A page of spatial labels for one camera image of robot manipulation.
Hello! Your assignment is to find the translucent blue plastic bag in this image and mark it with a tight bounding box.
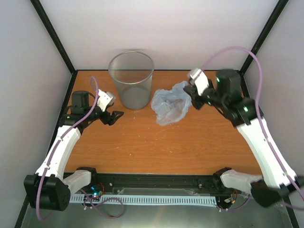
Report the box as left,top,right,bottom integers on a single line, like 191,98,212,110
151,81,192,126

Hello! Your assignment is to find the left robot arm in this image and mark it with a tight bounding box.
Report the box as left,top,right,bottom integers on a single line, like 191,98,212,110
24,90,124,214

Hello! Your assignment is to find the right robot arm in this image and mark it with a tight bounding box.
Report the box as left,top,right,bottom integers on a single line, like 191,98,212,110
183,68,304,208

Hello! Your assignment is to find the grey mesh trash bin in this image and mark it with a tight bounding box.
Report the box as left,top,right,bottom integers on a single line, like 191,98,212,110
108,51,154,111

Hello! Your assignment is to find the small electronics board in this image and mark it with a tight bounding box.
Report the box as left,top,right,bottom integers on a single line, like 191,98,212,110
90,183,105,201

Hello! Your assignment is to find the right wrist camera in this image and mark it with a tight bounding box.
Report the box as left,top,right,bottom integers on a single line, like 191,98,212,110
188,68,209,96

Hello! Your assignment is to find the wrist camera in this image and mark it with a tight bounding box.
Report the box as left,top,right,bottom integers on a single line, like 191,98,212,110
97,89,116,112
188,68,209,96

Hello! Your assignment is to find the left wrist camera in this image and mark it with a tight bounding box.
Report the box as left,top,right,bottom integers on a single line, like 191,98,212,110
97,89,116,112

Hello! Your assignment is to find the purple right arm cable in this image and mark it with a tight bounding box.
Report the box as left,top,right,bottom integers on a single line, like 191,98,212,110
201,46,304,211

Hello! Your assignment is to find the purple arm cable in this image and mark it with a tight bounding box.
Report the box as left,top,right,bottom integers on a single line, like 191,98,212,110
37,76,100,221
201,46,304,211

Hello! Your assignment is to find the black mounting rail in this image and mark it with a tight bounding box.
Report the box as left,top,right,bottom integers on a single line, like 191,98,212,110
83,173,235,196

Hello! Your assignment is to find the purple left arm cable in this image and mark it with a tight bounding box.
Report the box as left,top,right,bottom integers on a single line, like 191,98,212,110
37,76,100,221

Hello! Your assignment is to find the light blue cable duct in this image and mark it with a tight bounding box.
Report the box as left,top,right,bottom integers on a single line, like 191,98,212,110
70,193,218,206

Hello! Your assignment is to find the metal base plate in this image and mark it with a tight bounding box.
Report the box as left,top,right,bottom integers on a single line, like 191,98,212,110
19,200,299,228

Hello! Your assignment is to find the black enclosure frame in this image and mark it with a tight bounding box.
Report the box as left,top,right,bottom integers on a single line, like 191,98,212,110
15,0,299,228

